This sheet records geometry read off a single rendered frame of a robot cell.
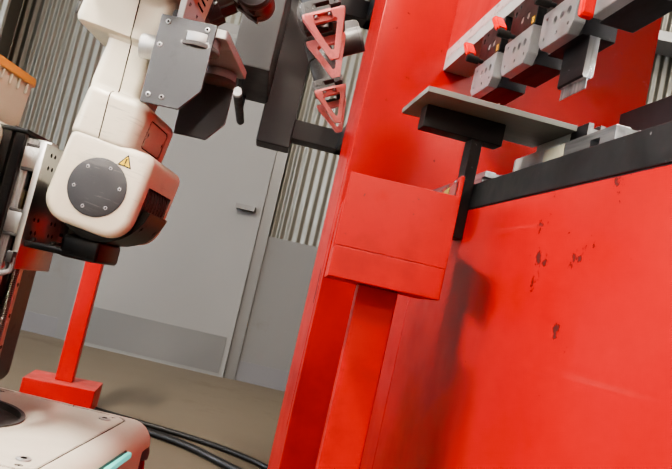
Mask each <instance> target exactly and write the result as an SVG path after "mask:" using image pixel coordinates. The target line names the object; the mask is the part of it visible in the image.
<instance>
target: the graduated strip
mask: <svg viewBox="0 0 672 469"><path fill-rule="evenodd" d="M511 1H512V0H501V1H500V2H499V3H498V4H497V5H496V6H495V7H493V8H492V9H491V10H490V11H489V12H488V13H487V14H486V15H485V16H484V17H483V18H482V19H481V20H480V21H478V22H477V23H476V24H475V25H474V26H473V27H472V28H471V29H470V30H469V31H468V32H467V33H466V34H465V35H464V36H462V37H461V38H460V39H459V40H458V41H457V42H456V43H455V44H454V45H453V46H452V47H451V48H450V49H449V50H447V54H446V59H445V61H446V60H447V59H448V58H449V57H450V56H451V55H452V54H453V53H455V52H456V51H457V50H458V49H459V48H460V47H461V46H462V45H463V44H464V43H466V42H467V41H468V40H469V39H470V38H471V37H472V36H473V35H475V34H476V33H477V32H478V31H479V30H480V29H481V28H482V27H483V26H485V25H486V24H487V23H488V22H489V21H490V20H491V19H492V18H493V17H495V16H496V15H497V14H498V13H499V12H500V11H501V10H502V9H503V8H505V7H506V6H507V5H508V4H509V3H510V2H511Z"/></svg>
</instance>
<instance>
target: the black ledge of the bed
mask: <svg viewBox="0 0 672 469"><path fill-rule="evenodd" d="M671 163H672V121H669V122H666V123H663V124H660V125H657V126H654V127H651V128H647V129H644V130H641V131H638V132H635V133H632V134H629V135H626V136H623V137H620V138H616V139H613V140H610V141H607V142H604V143H601V144H598V145H595V146H592V147H588V148H585V149H582V150H579V151H576V152H573V153H570V154H567V155H564V156H561V157H557V158H554V159H551V160H548V161H545V162H542V163H539V164H536V165H533V166H529V167H526V168H523V169H520V170H517V171H514V172H511V173H508V174H505V175H502V176H498V177H495V178H492V179H489V180H486V181H483V182H480V183H477V184H474V185H473V190H472V195H471V200H470V204H469V209H468V210H470V209H474V208H478V207H483V206H487V205H491V204H496V203H500V202H505V201H509V200H513V199H518V198H522V197H526V196H531V195H535V194H540V193H544V192H548V191H553V190H557V189H561V188H566V187H570V186H574V185H579V184H583V183H588V182H592V181H596V180H601V179H605V178H609V177H614V176H618V175H623V174H627V173H631V172H636V171H640V170H644V169H649V168H653V167H658V166H662V165H666V164H671Z"/></svg>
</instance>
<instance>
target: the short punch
mask: <svg viewBox="0 0 672 469"><path fill-rule="evenodd" d="M600 39H601V38H599V37H595V36H592V35H590V36H588V37H586V38H585V39H583V40H581V41H580V42H578V43H577V44H575V45H573V46H572V47H570V48H569V49H567V50H565V51H564V56H563V61H562V66H561V71H560V76H559V81H558V86H557V88H558V90H561V94H560V99H559V101H561V100H563V99H565V98H567V97H569V96H571V95H573V94H575V93H577V92H579V91H581V90H583V89H585V88H586V85H587V80H589V79H591V78H593V75H594V70H595V65H596V59H597V54H598V49H599V44H600Z"/></svg>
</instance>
